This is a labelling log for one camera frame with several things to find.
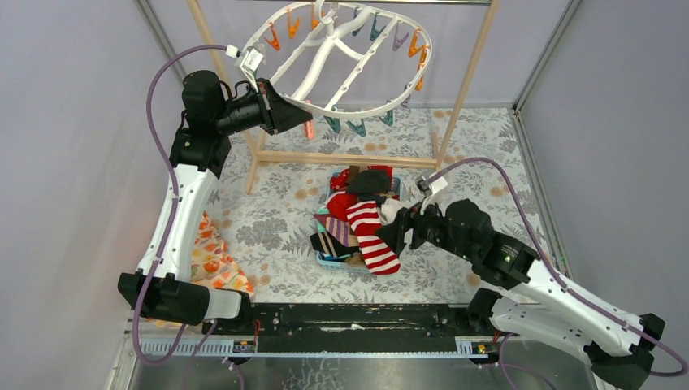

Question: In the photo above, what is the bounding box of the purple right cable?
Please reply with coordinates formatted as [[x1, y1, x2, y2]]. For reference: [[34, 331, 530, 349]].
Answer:
[[438, 157, 689, 378]]

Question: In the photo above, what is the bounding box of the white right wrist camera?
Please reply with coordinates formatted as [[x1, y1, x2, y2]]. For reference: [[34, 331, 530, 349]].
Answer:
[[416, 176, 448, 214]]

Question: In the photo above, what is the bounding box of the white oval clip hanger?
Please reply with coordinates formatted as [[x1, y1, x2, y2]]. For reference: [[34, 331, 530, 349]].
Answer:
[[240, 1, 426, 117]]

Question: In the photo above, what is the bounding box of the wooden drying rack frame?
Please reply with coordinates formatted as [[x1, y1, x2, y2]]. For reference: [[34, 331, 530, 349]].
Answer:
[[185, 0, 501, 195]]

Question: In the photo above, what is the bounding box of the purple cable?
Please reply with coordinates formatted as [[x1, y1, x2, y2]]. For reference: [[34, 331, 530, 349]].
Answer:
[[438, 157, 689, 378], [132, 44, 230, 368]]

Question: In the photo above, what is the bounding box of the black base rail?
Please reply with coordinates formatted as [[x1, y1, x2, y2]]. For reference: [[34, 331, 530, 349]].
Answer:
[[202, 303, 496, 354]]

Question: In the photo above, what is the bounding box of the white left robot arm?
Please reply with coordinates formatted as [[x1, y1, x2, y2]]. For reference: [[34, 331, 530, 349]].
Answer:
[[118, 70, 313, 334]]

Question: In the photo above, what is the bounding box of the floral patterned table mat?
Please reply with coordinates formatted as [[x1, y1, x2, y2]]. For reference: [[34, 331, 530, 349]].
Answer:
[[206, 107, 563, 303]]

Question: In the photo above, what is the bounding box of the blue plastic sock basket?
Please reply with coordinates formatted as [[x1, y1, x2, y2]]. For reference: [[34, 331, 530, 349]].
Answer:
[[314, 174, 403, 274]]

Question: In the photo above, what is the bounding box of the teal clothes peg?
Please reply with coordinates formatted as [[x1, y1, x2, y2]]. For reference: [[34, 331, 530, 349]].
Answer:
[[323, 115, 341, 134]]

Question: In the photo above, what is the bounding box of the purple striped sock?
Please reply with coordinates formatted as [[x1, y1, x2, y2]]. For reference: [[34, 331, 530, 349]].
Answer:
[[314, 214, 358, 247]]

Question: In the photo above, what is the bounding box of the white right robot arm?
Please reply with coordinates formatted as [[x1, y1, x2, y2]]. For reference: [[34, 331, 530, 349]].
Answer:
[[376, 199, 665, 389]]

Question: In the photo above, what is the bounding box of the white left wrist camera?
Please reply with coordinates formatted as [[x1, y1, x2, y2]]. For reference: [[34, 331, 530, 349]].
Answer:
[[225, 45, 265, 82]]

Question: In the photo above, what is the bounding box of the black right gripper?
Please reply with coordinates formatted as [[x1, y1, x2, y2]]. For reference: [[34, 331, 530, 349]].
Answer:
[[372, 191, 473, 261]]

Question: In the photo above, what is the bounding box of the orange floral cloth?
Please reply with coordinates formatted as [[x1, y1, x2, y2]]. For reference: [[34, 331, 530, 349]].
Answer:
[[136, 211, 255, 327]]

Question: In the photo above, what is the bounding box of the red white striped sock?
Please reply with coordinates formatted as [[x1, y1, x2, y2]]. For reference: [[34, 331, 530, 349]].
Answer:
[[346, 201, 401, 275]]

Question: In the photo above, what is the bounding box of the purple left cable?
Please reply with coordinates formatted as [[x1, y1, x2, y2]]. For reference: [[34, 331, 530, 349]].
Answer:
[[132, 44, 230, 368]]

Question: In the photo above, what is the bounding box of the black sock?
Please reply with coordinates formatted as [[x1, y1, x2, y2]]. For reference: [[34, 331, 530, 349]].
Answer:
[[346, 169, 392, 194]]

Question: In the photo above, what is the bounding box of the pink clothes peg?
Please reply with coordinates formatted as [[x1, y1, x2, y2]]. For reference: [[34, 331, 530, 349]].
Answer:
[[304, 119, 315, 140]]

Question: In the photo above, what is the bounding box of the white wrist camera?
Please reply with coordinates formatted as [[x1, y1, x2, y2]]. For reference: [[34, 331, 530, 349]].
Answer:
[[225, 45, 265, 82], [416, 176, 448, 214]]

